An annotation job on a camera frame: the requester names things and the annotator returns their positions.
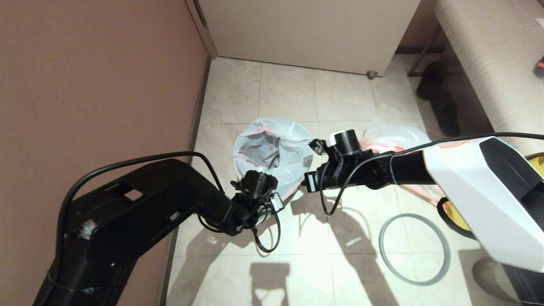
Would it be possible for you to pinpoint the white liner bag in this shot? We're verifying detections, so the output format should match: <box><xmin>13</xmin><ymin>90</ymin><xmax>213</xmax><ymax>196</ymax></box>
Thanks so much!
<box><xmin>234</xmin><ymin>118</ymin><xmax>314</xmax><ymax>201</ymax></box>

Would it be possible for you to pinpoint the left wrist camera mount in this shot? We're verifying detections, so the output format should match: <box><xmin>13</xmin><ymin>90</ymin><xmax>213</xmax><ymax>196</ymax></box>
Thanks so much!
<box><xmin>231</xmin><ymin>170</ymin><xmax>280</xmax><ymax>199</ymax></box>

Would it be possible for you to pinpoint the grey plastic ring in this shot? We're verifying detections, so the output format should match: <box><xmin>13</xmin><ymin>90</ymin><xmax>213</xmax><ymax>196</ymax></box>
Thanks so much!
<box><xmin>378</xmin><ymin>214</ymin><xmax>451</xmax><ymax>286</ymax></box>

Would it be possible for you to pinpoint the black slipper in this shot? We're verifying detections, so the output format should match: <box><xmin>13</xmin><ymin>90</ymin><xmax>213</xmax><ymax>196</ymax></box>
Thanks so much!
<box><xmin>429</xmin><ymin>89</ymin><xmax>460</xmax><ymax>136</ymax></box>
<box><xmin>416</xmin><ymin>60</ymin><xmax>449</xmax><ymax>102</ymax></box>

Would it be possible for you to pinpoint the yellow fabric bag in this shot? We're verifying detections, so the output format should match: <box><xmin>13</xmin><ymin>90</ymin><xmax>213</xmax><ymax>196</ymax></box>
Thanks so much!
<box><xmin>438</xmin><ymin>152</ymin><xmax>544</xmax><ymax>239</ymax></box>

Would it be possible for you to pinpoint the beige wood-grain bench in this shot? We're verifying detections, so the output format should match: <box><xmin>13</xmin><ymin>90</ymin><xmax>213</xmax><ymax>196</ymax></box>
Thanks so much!
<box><xmin>433</xmin><ymin>0</ymin><xmax>544</xmax><ymax>145</ymax></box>

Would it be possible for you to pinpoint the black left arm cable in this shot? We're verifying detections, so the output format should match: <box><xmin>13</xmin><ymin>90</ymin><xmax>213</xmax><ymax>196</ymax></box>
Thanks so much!
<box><xmin>55</xmin><ymin>152</ymin><xmax>282</xmax><ymax>272</ymax></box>

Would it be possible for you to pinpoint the white cabinet panel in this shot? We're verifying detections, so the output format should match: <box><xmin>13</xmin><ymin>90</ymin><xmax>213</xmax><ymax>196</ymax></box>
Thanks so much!
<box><xmin>186</xmin><ymin>0</ymin><xmax>421</xmax><ymax>80</ymax></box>

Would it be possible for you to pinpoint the white garbage bag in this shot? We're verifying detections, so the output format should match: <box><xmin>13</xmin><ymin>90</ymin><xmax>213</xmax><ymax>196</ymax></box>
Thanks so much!
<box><xmin>361</xmin><ymin>119</ymin><xmax>446</xmax><ymax>201</ymax></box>

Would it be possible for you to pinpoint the metal bench leg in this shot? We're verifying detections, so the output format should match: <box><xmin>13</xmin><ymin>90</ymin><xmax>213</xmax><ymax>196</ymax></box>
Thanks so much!
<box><xmin>406</xmin><ymin>25</ymin><xmax>440</xmax><ymax>79</ymax></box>

